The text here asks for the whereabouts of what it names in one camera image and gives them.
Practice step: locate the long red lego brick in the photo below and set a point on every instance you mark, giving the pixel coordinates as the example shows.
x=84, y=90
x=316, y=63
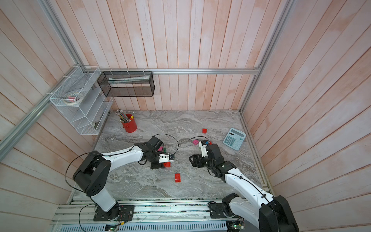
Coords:
x=177, y=178

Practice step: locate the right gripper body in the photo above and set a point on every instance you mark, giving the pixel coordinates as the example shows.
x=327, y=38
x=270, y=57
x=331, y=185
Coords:
x=205, y=162

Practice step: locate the grey calculator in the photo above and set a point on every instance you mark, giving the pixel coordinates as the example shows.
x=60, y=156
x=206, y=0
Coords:
x=234, y=139

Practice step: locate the pens in cup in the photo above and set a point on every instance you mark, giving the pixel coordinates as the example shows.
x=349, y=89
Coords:
x=124, y=117

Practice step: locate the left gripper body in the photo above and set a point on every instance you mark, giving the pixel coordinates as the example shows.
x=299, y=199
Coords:
x=156, y=165

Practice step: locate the red pen cup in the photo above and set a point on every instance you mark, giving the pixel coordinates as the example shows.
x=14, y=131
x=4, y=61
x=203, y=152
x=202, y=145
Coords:
x=131, y=125

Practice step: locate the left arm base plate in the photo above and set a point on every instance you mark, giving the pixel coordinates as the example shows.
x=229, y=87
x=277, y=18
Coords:
x=118, y=212

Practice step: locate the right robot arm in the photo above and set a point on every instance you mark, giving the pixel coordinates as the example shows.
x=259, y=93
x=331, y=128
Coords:
x=266, y=212

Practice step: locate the white wire shelf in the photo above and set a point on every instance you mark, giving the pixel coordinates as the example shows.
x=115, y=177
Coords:
x=89, y=116

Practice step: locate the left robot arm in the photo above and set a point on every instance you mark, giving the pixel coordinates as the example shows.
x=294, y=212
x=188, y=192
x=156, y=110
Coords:
x=92, y=174

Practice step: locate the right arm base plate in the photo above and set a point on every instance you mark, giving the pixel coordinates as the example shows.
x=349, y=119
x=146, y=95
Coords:
x=220, y=210

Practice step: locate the tape roll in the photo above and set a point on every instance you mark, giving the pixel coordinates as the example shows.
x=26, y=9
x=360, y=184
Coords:
x=73, y=98

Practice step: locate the black mesh basket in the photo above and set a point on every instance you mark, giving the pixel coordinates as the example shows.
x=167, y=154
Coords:
x=127, y=83

